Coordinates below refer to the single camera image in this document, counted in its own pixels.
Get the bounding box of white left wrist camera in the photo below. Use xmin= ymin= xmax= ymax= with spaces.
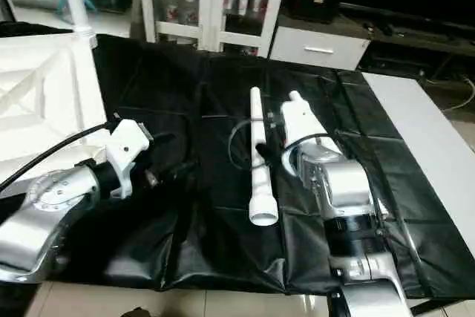
xmin=105 ymin=118 xmax=155 ymax=200

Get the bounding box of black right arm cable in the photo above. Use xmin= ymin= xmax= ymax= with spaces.
xmin=227 ymin=113 xmax=342 ymax=173

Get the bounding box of white glass door cabinet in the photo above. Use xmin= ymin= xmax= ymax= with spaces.
xmin=136 ymin=0 xmax=292 ymax=58

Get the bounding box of black mat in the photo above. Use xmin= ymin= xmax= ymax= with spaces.
xmin=0 ymin=22 xmax=475 ymax=299

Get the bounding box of white drawer unit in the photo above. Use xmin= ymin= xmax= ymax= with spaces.
xmin=269 ymin=26 xmax=372 ymax=71

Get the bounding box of light blue stand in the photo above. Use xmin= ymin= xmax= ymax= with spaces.
xmin=63 ymin=0 xmax=97 ymax=24

